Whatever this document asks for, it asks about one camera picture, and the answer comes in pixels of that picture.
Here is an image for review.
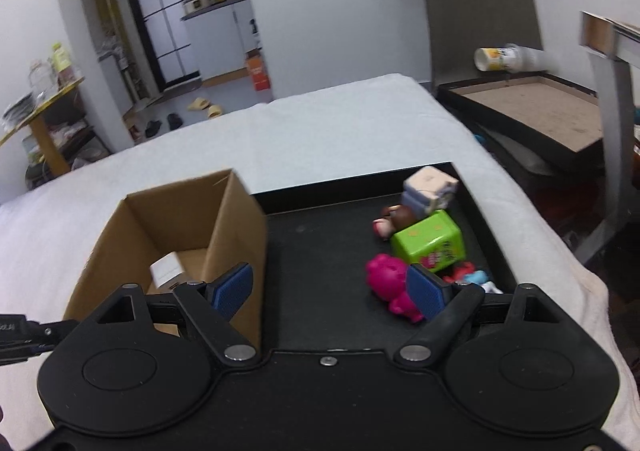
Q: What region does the wooden round table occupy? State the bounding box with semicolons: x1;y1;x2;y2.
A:
0;76;87;178

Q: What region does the brown-haired doll figure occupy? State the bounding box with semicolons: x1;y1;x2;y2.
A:
372;205;419;243

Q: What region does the white kitchen cabinet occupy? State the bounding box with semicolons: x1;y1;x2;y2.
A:
180;0;264;82

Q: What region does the pastel purple cube toy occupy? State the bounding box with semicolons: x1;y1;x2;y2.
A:
401;166;461;216

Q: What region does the grey chair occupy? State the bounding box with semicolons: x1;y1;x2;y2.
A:
417;0;549;88

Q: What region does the yellow bottle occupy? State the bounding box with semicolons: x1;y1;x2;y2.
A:
51;43;76;78

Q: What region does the black framed glass door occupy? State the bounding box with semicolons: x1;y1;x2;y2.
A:
117;0;202;90

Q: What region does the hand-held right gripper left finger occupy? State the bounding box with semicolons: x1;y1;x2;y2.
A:
87;262;258;366

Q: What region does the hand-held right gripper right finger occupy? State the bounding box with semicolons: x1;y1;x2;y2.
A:
394;263;568;366

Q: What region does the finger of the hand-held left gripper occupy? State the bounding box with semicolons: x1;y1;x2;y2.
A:
22;319;80;358

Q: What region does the pink toy figure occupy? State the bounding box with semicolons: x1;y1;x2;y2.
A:
365;253;427;327

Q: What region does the clear glass jar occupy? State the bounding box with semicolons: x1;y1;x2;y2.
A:
28;59;57;92

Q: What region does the orange carton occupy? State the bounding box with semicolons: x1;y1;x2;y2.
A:
244;50;272;92

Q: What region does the black framed brown board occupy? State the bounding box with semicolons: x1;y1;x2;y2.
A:
436;73;607;158

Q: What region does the silver metal frame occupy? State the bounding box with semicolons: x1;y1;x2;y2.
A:
579;10;640;268

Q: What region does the blue and red toy figure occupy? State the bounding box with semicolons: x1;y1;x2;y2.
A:
442;261;504;295

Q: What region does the white and yellow cup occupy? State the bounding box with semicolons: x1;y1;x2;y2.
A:
474;44;544;74

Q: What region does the white charger block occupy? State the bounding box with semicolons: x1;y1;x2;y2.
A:
149;253;194;290

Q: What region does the black tray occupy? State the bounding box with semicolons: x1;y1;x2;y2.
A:
248;161;519;353

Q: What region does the green hexagonal container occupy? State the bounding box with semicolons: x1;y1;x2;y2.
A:
390;210;466;275

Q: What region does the flat cardboard sheet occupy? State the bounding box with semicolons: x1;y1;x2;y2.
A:
122;93;167;132

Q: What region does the brown cardboard box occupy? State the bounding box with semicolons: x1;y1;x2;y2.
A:
64;169;268;353

